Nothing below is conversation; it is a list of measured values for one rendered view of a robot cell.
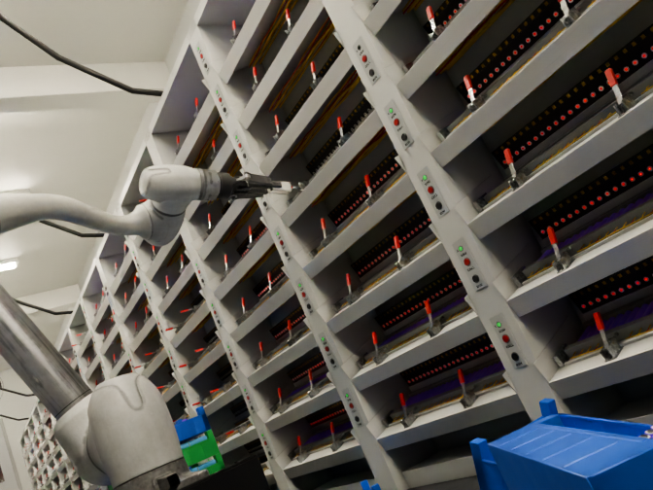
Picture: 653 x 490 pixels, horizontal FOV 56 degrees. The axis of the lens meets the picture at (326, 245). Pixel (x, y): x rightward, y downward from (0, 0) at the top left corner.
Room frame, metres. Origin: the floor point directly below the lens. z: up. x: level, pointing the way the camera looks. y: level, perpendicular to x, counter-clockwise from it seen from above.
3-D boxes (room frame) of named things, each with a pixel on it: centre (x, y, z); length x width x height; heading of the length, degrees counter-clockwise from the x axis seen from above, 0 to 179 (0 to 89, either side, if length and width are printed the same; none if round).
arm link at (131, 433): (1.35, 0.55, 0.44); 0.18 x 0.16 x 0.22; 40
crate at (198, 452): (2.02, 0.76, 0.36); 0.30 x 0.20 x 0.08; 133
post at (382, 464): (2.05, 0.05, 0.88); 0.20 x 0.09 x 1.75; 126
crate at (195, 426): (2.02, 0.76, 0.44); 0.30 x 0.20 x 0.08; 133
